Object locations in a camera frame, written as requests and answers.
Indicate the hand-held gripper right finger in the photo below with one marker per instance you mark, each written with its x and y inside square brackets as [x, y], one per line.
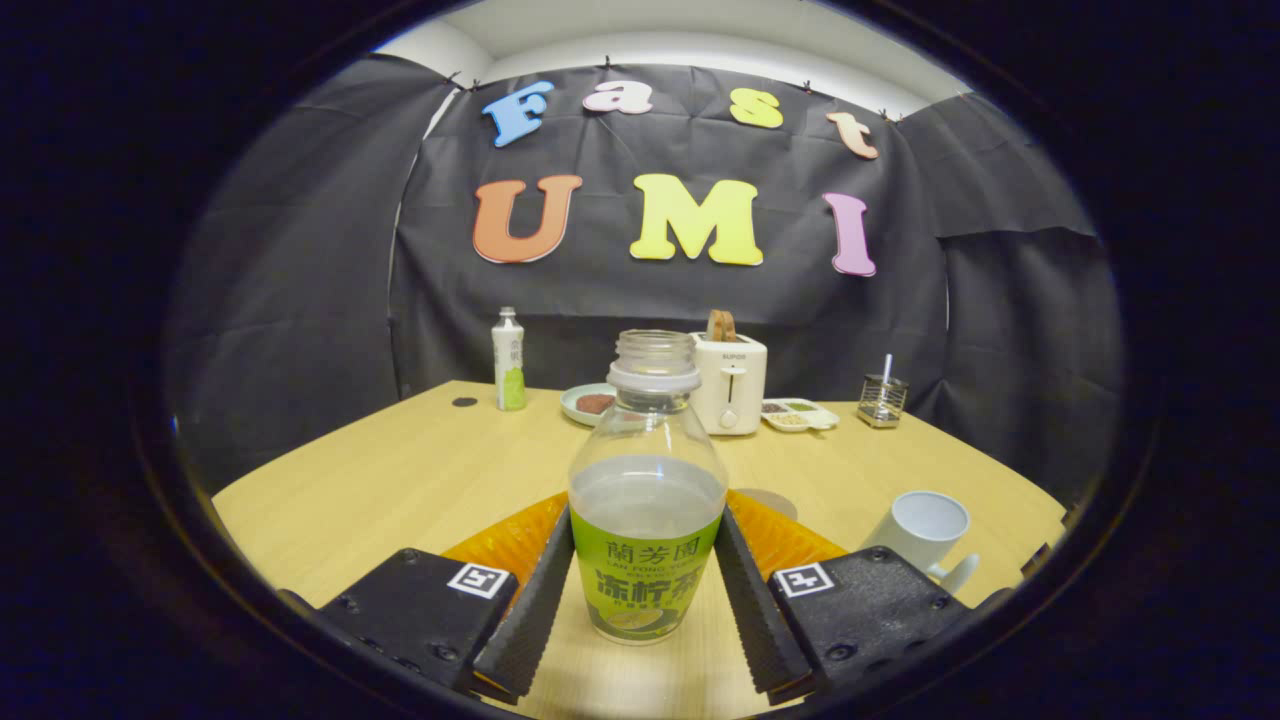
[755, 610]

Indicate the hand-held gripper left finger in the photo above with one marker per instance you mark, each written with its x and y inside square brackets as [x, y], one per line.
[535, 610]

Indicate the round brown coaster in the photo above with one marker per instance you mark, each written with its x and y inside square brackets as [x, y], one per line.
[775, 502]

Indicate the clear juice bottle green label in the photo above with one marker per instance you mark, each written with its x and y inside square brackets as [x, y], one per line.
[645, 560]

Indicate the pale blue cup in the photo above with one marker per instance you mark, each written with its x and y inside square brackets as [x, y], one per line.
[925, 525]

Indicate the white bottle with green label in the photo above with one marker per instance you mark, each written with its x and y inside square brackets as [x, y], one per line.
[509, 365]

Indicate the wooden table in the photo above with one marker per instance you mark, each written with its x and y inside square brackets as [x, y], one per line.
[400, 480]

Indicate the white divided tray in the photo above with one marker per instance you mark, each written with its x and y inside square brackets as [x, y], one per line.
[800, 415]

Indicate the pale green plate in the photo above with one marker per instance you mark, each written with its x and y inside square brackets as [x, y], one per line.
[572, 408]

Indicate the brown food piece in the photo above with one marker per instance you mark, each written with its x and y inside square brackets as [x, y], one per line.
[595, 404]

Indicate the white toaster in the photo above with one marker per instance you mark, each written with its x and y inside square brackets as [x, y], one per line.
[738, 395]

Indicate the brown bread slice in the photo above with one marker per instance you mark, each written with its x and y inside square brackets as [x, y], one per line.
[722, 325]

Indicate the black backdrop cloth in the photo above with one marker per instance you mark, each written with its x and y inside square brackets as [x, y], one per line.
[600, 295]

